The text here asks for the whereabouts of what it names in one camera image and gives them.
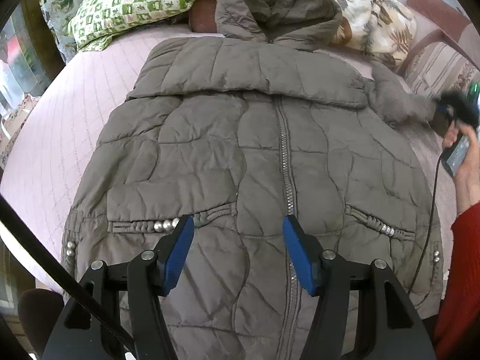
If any pink quilted bed cover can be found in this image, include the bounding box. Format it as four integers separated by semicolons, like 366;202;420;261
1;24;195;259

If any grey-brown quilted puffer jacket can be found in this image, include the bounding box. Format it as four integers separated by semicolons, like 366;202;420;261
59;0;445;360

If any person's right hand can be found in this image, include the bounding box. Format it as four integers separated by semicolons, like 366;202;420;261
442;122;480;216

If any red sleeved right forearm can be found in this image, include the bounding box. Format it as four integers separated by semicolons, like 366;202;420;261
434;204;479;359

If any pink sofa armrest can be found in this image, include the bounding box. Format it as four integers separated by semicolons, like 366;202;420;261
397;0;479;76

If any floral pillow behind green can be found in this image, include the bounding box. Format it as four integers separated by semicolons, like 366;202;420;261
39;0;79;64

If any striped floral back cushion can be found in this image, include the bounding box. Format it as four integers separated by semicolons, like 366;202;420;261
403;42;479;98

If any dark red bolster cushion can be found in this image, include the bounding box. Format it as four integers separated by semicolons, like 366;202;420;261
189;0;217;33

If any beige leaf print blanket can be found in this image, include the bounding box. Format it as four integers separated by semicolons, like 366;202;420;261
175;0;418;69

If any green white patterned pillow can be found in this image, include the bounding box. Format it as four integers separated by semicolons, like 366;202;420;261
68;0;195;51

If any black cable left side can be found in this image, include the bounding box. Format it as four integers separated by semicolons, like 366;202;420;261
0;194;136;350

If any thin black cable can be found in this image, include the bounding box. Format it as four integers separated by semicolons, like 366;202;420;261
406;149;445;295

